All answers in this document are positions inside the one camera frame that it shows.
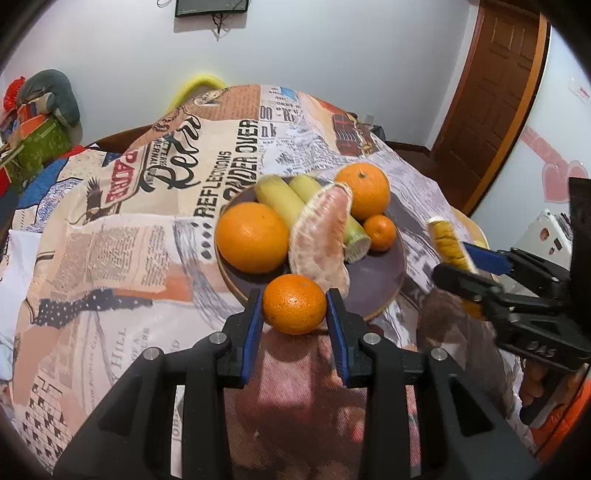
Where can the pink heart decal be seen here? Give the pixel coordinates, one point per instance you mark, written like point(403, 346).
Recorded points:
point(554, 175)

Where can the wooden door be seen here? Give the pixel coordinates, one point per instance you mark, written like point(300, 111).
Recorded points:
point(498, 92)

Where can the pink door sticker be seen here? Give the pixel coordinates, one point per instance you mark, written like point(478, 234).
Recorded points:
point(581, 88)

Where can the frosted sliding door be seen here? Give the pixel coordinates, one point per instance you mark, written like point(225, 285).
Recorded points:
point(565, 55)

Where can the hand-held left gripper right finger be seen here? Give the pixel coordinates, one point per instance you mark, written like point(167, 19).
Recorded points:
point(334, 325)

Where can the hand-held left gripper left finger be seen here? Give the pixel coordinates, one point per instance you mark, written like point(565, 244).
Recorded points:
point(254, 321)

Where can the sugarcane piece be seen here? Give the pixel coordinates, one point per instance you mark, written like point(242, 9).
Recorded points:
point(277, 199)
point(358, 242)

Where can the small black monitor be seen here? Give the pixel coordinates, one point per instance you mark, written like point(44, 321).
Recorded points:
point(212, 7)

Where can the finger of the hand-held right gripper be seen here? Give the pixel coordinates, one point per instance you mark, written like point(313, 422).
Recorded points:
point(487, 261)
point(466, 281)

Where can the corn cob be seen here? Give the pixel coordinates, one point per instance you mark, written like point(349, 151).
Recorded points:
point(448, 242)

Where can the newspaper print cloth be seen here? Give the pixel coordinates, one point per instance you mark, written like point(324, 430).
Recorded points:
point(138, 258)

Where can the large orange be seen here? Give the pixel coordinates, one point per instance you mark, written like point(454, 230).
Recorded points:
point(362, 191)
point(251, 237)

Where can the grey plush toy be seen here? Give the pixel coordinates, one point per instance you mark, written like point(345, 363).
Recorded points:
point(60, 97)

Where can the small tangerine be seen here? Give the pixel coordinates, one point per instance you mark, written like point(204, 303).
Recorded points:
point(294, 303)
point(379, 233)

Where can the purple plate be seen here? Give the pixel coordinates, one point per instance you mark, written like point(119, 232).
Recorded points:
point(378, 281)

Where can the orange box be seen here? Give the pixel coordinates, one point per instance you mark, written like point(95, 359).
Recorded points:
point(34, 123)

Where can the red bag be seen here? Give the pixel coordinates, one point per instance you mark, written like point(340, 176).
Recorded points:
point(13, 92)

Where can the large pomelo segment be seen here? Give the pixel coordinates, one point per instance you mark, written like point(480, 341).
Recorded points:
point(323, 240)

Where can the white appliance with stickers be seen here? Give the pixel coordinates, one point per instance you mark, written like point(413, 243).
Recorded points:
point(547, 233)

